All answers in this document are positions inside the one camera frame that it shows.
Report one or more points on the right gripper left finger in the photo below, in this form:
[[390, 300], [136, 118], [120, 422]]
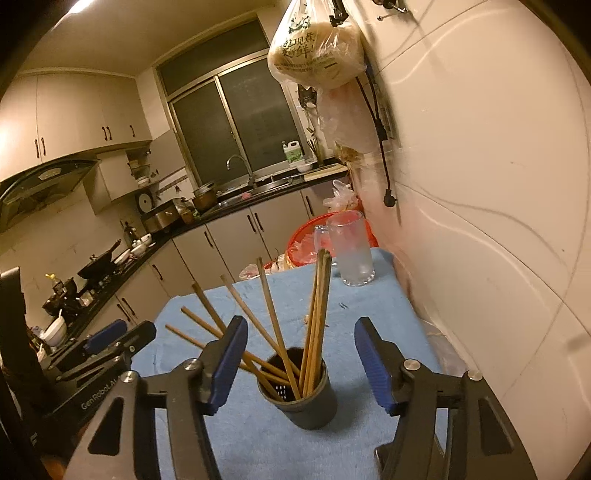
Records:
[[120, 441]]

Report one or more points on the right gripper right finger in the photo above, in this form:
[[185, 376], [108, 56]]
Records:
[[449, 427]]

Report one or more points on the wooden chopstick five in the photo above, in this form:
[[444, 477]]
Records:
[[236, 338]]

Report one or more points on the wooden chopstick three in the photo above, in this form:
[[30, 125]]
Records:
[[310, 324]]

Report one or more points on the wooden chopstick two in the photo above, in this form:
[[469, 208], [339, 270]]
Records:
[[249, 314]]

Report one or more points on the wooden chopstick eight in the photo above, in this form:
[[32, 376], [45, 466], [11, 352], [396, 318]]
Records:
[[276, 329]]

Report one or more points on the wooden chopstick six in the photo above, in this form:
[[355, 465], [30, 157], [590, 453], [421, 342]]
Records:
[[220, 355]]

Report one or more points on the wooden chopstick seven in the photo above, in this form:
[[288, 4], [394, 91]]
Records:
[[318, 333]]

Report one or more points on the wooden chopstick one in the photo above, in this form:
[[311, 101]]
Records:
[[316, 324]]

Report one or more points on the lower kitchen cabinets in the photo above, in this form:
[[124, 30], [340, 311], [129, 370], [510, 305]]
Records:
[[203, 252]]

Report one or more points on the kitchen cabinets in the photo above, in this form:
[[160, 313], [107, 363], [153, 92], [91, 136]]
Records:
[[203, 252], [49, 116]]

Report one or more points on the upper kitchen cabinets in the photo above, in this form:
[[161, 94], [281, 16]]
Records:
[[49, 116]]

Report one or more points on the kitchen window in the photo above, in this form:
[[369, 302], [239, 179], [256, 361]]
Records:
[[230, 115]]

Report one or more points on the white bowl on counter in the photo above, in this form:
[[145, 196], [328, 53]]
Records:
[[55, 333]]

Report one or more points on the yellow cap oil bottle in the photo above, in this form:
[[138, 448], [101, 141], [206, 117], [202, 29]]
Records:
[[57, 284]]

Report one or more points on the black wok pan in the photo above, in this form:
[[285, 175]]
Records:
[[99, 266]]

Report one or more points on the black range hood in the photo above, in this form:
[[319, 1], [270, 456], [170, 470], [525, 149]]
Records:
[[34, 189]]

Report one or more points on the clear glass pitcher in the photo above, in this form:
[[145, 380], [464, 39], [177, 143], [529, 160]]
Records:
[[345, 236]]

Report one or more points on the red plastic basket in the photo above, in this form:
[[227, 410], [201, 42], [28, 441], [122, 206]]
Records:
[[301, 249]]

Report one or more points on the brown cooking pot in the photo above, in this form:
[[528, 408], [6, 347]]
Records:
[[205, 197]]

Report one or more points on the green detergent bottle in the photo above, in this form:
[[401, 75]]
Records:
[[292, 151]]

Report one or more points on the white plastic shopping bag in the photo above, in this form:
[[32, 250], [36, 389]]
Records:
[[310, 50]]

